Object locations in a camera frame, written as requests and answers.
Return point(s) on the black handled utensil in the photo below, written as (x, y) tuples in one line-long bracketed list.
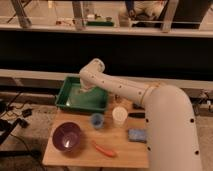
[(137, 115)]

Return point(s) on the orange plastic fork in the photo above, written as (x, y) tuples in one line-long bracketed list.
[(104, 151)]

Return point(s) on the blue plastic cup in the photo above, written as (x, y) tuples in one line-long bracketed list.
[(97, 120)]

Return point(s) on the white plastic cup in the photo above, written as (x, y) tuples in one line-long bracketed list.
[(119, 115)]

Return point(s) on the blue sponge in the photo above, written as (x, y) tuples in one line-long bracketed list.
[(137, 135)]

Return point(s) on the green plastic tray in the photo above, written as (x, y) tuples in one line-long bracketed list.
[(71, 99)]

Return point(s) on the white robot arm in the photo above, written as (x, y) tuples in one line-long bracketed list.
[(172, 139)]

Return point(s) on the purple bowl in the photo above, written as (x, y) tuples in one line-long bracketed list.
[(67, 136)]

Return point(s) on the wooden table board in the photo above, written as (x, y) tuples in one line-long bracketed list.
[(129, 154)]

